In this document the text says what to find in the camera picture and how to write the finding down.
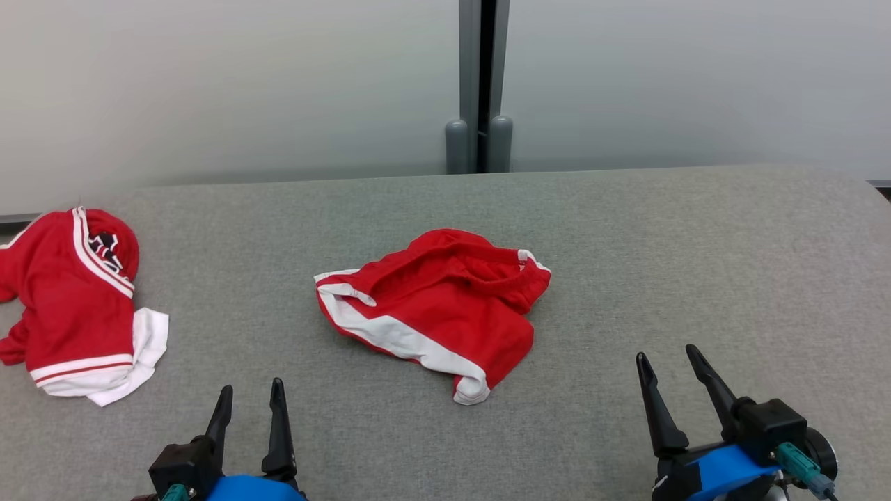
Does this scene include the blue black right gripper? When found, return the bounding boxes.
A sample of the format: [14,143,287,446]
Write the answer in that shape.
[636,344,780,501]

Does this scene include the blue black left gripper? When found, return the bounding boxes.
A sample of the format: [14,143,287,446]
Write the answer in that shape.
[205,378,307,501]

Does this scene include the red white jersey shirt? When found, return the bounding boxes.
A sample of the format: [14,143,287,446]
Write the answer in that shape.
[0,207,170,408]

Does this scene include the red shorts with white trim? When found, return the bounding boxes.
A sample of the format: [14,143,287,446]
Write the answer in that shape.
[314,228,552,406]

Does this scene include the teal plug right camera cable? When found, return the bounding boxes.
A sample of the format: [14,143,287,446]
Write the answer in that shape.
[775,442,839,501]

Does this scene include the grey partition post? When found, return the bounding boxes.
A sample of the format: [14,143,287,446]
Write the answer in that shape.
[445,0,514,174]

